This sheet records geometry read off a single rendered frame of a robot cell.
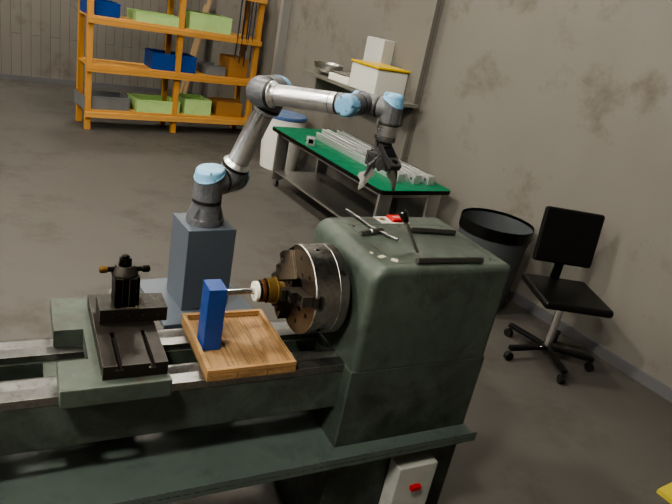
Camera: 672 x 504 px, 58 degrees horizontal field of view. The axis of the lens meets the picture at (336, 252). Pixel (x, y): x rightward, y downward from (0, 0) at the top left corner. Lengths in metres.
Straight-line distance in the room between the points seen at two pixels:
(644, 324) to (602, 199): 0.93
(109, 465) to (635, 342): 3.64
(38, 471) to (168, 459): 0.38
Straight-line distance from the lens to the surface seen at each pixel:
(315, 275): 1.96
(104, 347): 1.90
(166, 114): 8.67
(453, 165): 5.77
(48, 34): 11.17
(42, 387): 1.95
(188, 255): 2.44
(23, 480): 2.13
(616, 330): 4.81
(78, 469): 2.15
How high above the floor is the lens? 2.00
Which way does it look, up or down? 22 degrees down
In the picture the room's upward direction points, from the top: 11 degrees clockwise
